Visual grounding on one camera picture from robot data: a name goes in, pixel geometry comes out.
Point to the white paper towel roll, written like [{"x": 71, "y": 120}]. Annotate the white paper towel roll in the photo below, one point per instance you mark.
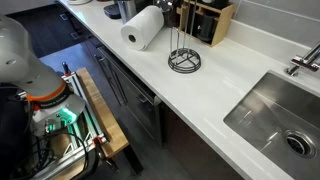
[{"x": 144, "y": 26}]

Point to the sink drain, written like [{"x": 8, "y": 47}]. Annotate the sink drain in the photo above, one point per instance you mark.
[{"x": 300, "y": 144}]

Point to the aluminium profile frame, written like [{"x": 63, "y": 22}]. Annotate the aluminium profile frame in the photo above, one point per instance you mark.
[{"x": 85, "y": 110}]

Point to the red black clamp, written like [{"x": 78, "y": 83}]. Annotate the red black clamp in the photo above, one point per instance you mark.
[
  {"x": 66, "y": 69},
  {"x": 101, "y": 150}
]

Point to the stainless steel sink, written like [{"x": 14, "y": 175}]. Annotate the stainless steel sink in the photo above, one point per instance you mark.
[{"x": 266, "y": 113}]

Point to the dark mug in organizer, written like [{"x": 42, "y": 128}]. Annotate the dark mug in organizer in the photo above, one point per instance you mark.
[{"x": 206, "y": 28}]

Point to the wooden base board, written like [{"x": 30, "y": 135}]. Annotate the wooden base board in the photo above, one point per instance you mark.
[{"x": 103, "y": 116}]

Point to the chrome faucet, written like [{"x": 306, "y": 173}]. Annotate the chrome faucet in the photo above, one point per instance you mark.
[{"x": 305, "y": 61}]

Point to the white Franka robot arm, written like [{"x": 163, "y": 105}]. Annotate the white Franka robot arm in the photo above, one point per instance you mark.
[{"x": 20, "y": 63}]

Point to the steel bin with black lid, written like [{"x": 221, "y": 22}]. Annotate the steel bin with black lid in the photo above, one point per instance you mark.
[{"x": 126, "y": 10}]

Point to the wooden countertop organizer box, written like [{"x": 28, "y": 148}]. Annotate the wooden countertop organizer box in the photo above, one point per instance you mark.
[{"x": 222, "y": 23}]

